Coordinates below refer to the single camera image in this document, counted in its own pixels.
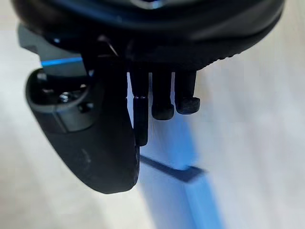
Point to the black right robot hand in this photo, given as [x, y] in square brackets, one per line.
[95, 143]

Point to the blue lever arch folder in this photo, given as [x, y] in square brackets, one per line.
[176, 152]

